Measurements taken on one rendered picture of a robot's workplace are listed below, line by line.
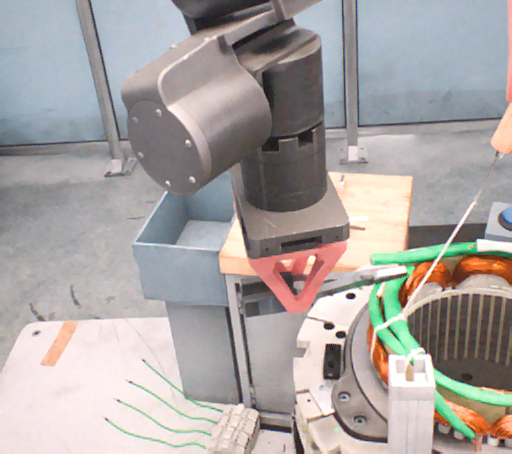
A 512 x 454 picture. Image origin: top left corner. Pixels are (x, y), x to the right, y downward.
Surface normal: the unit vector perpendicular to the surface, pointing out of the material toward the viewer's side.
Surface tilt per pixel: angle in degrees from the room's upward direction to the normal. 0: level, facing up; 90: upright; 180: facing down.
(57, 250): 0
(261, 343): 90
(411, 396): 90
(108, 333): 0
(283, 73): 92
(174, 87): 71
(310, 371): 0
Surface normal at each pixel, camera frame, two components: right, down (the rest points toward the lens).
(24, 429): -0.09, -0.83
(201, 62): 0.70, 0.00
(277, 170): -0.14, 0.58
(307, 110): 0.58, 0.42
